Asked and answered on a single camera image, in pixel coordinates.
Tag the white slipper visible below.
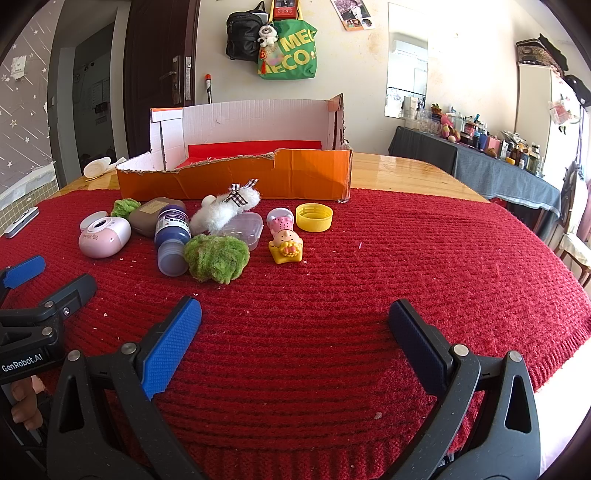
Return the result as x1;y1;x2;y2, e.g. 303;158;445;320
83;157;125;178

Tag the red knitted blanket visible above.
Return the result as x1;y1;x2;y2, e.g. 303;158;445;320
0;187;591;480

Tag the side table with grey cloth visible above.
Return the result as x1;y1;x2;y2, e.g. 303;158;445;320
388;126;561;241

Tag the purple bottle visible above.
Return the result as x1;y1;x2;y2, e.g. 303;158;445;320
154;206;192;278

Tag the taupe pouch case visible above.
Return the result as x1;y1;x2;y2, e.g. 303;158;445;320
128;197;188;238

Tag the pink plush toy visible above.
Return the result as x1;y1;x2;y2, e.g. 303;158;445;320
438;114;461;141

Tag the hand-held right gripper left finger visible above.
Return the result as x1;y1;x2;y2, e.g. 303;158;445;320
46;296;208;480

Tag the clear plastic box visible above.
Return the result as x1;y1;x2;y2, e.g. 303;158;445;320
224;212;264;252

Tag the wooden chair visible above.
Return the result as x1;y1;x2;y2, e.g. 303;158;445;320
551;161;591;287

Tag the large green pompom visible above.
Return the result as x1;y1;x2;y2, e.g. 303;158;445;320
184;233;251;283

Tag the silver phone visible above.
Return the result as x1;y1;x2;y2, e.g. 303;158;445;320
4;207;40;239

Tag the white fluffy plush toy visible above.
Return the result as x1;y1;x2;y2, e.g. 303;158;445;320
190;179;262;235

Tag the dark suitcase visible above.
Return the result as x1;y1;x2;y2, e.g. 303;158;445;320
516;34;566;75

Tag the green tote bag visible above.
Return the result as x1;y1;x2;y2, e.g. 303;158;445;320
257;4;319;80

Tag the person's left hand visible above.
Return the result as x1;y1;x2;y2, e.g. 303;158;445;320
9;376;44;432

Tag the wall photo poster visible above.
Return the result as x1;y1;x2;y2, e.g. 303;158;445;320
330;0;377;31

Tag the yellow bottle cap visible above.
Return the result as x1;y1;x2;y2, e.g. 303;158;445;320
295;203;334;232

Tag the orange cardboard box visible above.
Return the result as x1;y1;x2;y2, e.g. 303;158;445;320
115;93;354;204

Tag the pink round toy camera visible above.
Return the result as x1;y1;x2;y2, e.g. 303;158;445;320
78;217;132;258

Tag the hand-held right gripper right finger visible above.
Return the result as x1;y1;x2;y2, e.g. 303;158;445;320
388;299;542;480

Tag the white wardrobe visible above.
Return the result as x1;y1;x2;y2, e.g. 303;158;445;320
515;62;583;222

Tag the dark wooden door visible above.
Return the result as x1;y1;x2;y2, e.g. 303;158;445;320
122;0;200;158

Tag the black backpack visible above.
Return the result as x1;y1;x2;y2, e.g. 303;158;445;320
225;2;269;61

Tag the pink yellow doll figurine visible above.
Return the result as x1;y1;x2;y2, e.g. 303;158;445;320
267;208;304;265

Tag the row of cosmetic bottles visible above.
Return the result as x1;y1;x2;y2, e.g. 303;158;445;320
399;95;548;176

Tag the wall mirror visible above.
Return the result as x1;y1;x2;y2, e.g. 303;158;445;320
385;2;429;121

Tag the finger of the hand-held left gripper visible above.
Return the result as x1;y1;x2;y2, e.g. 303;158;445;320
28;273;99;326
0;255;47;296

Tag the small green pompom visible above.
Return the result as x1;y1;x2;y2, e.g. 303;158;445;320
111;198;141;220

